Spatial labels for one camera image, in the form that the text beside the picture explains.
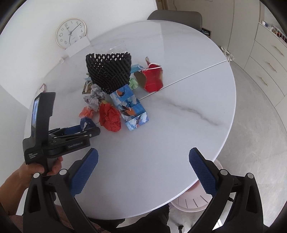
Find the round white wall clock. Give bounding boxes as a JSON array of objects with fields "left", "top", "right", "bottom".
[{"left": 55, "top": 18, "right": 87, "bottom": 49}]

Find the black foam net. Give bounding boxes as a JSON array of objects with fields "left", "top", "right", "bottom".
[{"left": 86, "top": 52, "right": 131, "bottom": 94}]

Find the grey chair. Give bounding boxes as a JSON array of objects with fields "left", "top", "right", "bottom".
[{"left": 147, "top": 10, "right": 202, "bottom": 31}]

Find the white paper card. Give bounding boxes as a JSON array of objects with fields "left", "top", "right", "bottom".
[{"left": 65, "top": 36, "right": 90, "bottom": 57}]

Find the red paper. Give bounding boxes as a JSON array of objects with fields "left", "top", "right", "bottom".
[{"left": 99, "top": 101, "right": 121, "bottom": 132}]

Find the blue bird print box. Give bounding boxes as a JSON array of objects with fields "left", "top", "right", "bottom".
[{"left": 110, "top": 84, "right": 149, "bottom": 131}]

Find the grey white paper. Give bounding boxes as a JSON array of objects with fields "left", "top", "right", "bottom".
[{"left": 84, "top": 84, "right": 105, "bottom": 112}]

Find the green paper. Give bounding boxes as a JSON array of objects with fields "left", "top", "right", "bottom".
[{"left": 129, "top": 78, "right": 139, "bottom": 90}]

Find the white trash bin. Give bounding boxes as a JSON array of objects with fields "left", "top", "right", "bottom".
[{"left": 170, "top": 160, "right": 224, "bottom": 213}]

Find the pink paper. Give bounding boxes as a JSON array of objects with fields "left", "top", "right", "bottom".
[{"left": 79, "top": 106, "right": 95, "bottom": 118}]

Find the blue face mask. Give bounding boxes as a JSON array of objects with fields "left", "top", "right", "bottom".
[{"left": 130, "top": 64, "right": 144, "bottom": 73}]

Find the clear plastic container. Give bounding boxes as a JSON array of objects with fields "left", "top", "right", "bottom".
[{"left": 98, "top": 41, "right": 128, "bottom": 54}]

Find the red torn paper bag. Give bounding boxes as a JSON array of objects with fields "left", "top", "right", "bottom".
[{"left": 134, "top": 57, "right": 163, "bottom": 93}]

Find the person left hand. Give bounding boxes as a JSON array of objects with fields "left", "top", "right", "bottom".
[{"left": 18, "top": 156, "right": 63, "bottom": 180}]

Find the white cloth bag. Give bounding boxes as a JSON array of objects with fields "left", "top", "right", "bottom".
[{"left": 220, "top": 46, "right": 234, "bottom": 63}]

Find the brown gold snack wrapper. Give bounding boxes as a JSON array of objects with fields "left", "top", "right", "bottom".
[{"left": 82, "top": 81, "right": 93, "bottom": 95}]

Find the dark blue wrapper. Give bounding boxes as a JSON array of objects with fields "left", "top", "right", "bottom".
[{"left": 80, "top": 117, "right": 96, "bottom": 131}]

